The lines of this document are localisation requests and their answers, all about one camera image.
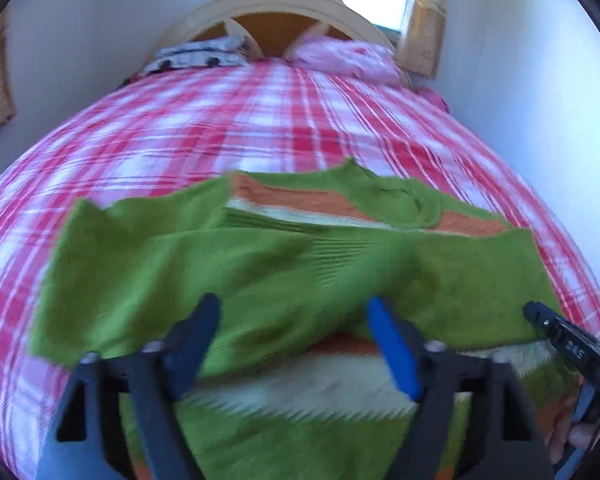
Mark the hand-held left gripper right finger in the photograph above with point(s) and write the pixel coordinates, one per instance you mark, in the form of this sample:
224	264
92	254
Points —
391	345

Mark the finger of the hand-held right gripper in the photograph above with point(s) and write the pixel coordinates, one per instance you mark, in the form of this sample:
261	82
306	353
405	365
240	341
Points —
547	322

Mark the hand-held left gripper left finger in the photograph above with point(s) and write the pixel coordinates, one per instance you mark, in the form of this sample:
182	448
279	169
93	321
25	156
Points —
201	321

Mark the green knitted sweater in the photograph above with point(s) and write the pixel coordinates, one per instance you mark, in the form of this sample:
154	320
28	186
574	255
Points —
260	270

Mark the person's right hand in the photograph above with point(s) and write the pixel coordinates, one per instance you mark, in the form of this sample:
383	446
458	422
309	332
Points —
581	437

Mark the red plaid bed cover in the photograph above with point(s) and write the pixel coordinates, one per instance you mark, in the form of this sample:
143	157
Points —
220	120

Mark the pink cloth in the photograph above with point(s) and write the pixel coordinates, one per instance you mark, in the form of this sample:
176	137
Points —
436	99

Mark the pink pillow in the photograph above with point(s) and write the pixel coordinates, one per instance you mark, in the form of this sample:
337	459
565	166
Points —
347	57

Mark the cream wooden headboard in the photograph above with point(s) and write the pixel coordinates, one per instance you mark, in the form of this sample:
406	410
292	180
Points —
275	20

